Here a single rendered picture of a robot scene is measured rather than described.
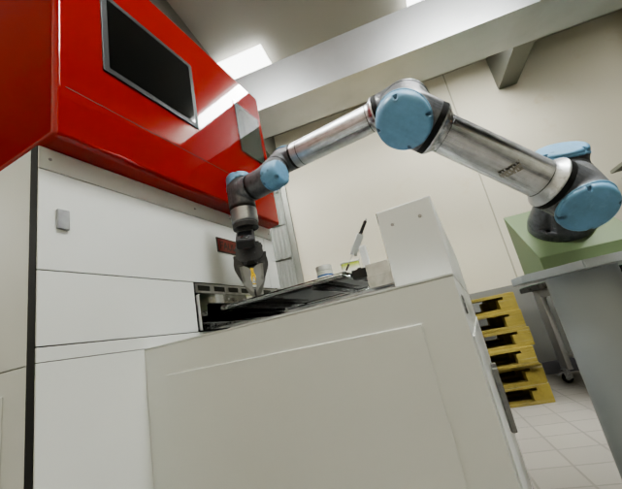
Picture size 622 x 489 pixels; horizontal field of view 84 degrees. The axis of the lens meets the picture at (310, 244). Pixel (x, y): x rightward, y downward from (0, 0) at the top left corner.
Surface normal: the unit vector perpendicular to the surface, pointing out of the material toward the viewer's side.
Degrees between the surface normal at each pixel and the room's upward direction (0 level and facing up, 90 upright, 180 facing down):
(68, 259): 90
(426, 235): 90
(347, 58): 90
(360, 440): 90
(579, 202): 139
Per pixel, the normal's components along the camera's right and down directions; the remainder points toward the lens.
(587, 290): -0.58, -0.11
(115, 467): 0.88, -0.29
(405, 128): -0.38, 0.50
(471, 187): -0.29, -0.20
